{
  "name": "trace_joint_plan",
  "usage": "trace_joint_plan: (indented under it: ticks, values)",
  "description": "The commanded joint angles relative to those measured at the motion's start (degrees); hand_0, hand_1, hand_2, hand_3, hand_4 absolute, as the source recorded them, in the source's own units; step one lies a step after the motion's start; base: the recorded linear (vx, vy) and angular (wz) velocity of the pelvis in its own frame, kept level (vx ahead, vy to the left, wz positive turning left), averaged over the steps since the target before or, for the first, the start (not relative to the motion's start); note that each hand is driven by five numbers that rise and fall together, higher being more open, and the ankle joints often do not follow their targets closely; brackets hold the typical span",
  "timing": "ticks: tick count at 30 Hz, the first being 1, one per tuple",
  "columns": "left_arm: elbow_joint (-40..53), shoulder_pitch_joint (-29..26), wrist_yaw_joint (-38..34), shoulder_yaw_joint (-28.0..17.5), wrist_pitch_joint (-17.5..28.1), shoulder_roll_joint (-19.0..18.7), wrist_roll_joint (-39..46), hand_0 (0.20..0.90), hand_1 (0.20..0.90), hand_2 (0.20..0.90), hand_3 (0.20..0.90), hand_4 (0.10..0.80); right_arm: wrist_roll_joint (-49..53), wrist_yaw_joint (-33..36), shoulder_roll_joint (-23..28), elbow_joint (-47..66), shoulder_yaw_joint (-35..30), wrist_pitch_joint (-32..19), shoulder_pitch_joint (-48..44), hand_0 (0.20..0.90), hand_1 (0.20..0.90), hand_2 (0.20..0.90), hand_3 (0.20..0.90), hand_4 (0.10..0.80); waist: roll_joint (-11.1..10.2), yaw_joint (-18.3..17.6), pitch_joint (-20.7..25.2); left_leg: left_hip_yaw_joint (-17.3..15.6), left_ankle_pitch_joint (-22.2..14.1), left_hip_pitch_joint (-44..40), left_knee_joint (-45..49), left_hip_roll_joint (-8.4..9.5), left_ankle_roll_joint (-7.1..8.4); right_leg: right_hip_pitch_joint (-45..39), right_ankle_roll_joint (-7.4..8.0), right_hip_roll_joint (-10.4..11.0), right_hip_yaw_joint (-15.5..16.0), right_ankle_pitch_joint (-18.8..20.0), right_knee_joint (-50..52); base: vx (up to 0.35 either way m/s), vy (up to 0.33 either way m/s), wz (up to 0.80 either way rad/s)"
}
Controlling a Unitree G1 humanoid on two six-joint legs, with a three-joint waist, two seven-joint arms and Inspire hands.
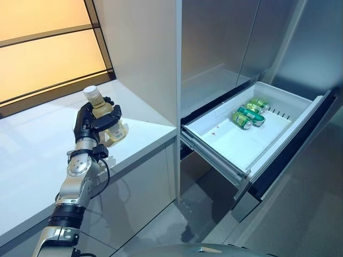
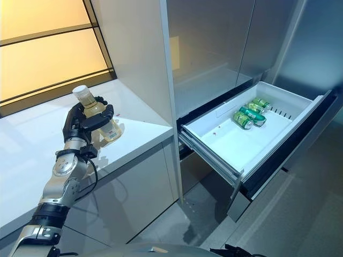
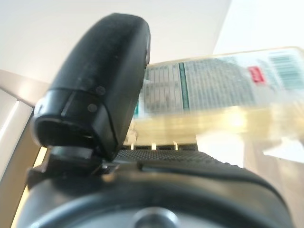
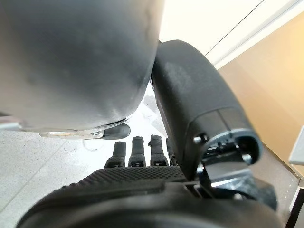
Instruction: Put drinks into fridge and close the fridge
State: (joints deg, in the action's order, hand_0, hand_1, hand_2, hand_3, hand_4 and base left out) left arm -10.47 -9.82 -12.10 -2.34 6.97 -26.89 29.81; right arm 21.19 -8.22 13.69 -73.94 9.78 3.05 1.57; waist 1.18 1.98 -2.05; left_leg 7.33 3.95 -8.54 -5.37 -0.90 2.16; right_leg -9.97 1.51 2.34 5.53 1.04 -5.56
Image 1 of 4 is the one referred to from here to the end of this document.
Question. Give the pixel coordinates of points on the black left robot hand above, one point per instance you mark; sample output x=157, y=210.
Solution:
x=83, y=125

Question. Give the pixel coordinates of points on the clear bottle of yellow drink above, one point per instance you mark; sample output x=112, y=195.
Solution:
x=100, y=105

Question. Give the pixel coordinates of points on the silver fridge drawer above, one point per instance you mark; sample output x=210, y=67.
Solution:
x=203, y=182
x=241, y=142

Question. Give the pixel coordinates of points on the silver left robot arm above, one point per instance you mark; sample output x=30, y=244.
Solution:
x=76, y=171

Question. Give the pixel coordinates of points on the wide silver fridge door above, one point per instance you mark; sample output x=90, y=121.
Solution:
x=214, y=40

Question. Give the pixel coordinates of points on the narrow silver fridge door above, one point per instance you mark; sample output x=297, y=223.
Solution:
x=268, y=34

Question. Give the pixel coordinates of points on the white counter cabinet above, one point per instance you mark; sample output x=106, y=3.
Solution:
x=40, y=150

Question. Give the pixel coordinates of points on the white tall cabinet panel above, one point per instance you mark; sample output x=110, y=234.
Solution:
x=144, y=40

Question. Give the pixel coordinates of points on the light green drink can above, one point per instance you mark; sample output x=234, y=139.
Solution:
x=241, y=120
x=258, y=104

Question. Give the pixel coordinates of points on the dark green drink can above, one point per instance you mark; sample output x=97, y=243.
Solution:
x=252, y=115

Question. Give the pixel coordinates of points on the grey robot torso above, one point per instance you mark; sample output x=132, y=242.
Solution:
x=201, y=250

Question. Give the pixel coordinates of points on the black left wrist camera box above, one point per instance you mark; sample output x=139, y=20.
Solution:
x=101, y=151

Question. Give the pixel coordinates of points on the window with dark frame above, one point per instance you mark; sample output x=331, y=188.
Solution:
x=40, y=21

